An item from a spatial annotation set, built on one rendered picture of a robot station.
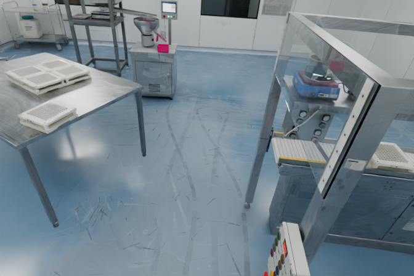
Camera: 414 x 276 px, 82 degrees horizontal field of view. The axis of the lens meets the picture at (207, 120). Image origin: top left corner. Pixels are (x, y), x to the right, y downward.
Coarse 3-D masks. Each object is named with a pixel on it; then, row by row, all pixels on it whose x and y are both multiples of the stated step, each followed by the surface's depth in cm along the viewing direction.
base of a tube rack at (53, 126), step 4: (68, 116) 167; (72, 116) 167; (76, 116) 171; (60, 120) 162; (64, 120) 162; (68, 120) 165; (24, 124) 158; (28, 124) 156; (32, 124) 156; (36, 124) 156; (52, 124) 157; (56, 124) 158; (60, 124) 160; (36, 128) 154; (40, 128) 153; (52, 128) 155; (56, 128) 158; (44, 132) 153; (48, 132) 153
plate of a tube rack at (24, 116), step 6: (54, 102) 172; (36, 108) 164; (72, 108) 167; (24, 114) 157; (60, 114) 160; (66, 114) 162; (30, 120) 153; (36, 120) 152; (42, 120) 153; (48, 120) 153; (54, 120) 155
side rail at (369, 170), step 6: (282, 162) 148; (288, 162) 148; (294, 162) 147; (300, 162) 147; (306, 162) 146; (366, 168) 144; (372, 168) 145; (378, 168) 145; (384, 174) 145; (390, 174) 145; (396, 174) 144; (402, 174) 144; (408, 174) 143
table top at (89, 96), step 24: (0, 72) 226; (96, 72) 242; (0, 96) 188; (24, 96) 191; (48, 96) 194; (72, 96) 197; (96, 96) 199; (120, 96) 203; (0, 120) 162; (72, 120) 169; (24, 144) 145
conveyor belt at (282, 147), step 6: (276, 138) 170; (276, 144) 165; (282, 144) 165; (288, 144) 165; (294, 144) 166; (300, 144) 166; (276, 150) 159; (282, 150) 159; (288, 150) 160; (294, 150) 160; (300, 150) 160; (276, 156) 155; (288, 156) 154; (294, 156) 155; (300, 156) 155; (306, 156) 155; (408, 156) 163; (276, 162) 152
